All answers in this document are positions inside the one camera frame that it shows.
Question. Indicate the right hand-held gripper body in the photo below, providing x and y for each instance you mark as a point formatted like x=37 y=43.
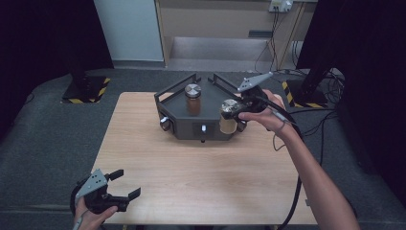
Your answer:
x=253 y=96

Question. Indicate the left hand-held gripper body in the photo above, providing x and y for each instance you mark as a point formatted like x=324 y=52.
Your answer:
x=95 y=188

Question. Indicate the light tan jar silver lid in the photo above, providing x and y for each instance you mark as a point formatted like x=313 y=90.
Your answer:
x=228 y=123

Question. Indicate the black angled rack with knobs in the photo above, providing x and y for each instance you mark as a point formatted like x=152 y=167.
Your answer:
x=204 y=105

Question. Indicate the dark brown jar silver lid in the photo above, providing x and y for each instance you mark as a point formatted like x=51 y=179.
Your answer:
x=193 y=100

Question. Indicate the person's right hand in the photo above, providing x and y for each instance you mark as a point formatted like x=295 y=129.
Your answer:
x=268 y=115

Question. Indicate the person's left hand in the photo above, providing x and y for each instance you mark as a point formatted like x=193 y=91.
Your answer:
x=92 y=220

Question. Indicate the striped black stand base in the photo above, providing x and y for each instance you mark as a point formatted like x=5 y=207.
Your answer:
x=303 y=96
x=86 y=91

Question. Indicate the wooden cabinet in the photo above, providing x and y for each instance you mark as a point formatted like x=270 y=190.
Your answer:
x=217 y=19

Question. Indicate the white power strip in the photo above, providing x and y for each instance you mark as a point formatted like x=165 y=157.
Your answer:
x=281 y=5

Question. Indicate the black curtain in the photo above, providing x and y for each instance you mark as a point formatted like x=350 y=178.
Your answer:
x=373 y=80
x=38 y=48

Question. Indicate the white panel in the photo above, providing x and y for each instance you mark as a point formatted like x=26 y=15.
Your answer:
x=129 y=30

